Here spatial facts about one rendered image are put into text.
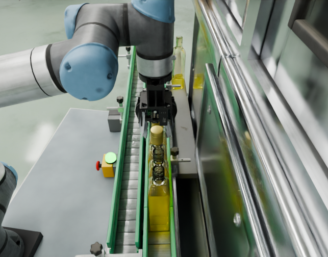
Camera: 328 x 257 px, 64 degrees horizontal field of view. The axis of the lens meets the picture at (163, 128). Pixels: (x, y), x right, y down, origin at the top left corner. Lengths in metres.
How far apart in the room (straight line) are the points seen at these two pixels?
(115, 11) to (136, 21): 0.04
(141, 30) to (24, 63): 0.20
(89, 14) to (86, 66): 0.14
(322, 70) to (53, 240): 0.94
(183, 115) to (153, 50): 0.71
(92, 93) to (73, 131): 0.99
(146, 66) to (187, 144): 0.58
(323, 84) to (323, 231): 0.14
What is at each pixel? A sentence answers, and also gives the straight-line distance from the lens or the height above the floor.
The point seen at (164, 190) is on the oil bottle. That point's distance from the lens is 0.67.
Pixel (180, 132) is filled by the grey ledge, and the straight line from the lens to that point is 1.11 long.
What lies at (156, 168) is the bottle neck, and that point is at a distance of 0.65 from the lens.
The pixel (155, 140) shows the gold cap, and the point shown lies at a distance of 0.71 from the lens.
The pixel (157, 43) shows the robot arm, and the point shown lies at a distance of 0.50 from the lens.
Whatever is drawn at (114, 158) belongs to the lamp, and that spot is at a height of 0.85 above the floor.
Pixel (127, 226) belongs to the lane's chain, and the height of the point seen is 0.88.
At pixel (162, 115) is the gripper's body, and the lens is 0.58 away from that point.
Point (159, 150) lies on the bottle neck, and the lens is 0.69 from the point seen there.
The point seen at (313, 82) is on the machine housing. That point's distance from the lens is 0.32.
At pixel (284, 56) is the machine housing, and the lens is 0.39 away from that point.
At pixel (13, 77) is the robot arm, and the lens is 0.43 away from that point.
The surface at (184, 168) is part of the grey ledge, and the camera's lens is 0.98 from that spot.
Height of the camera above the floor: 1.64
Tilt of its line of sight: 43 degrees down
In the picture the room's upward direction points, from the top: straight up
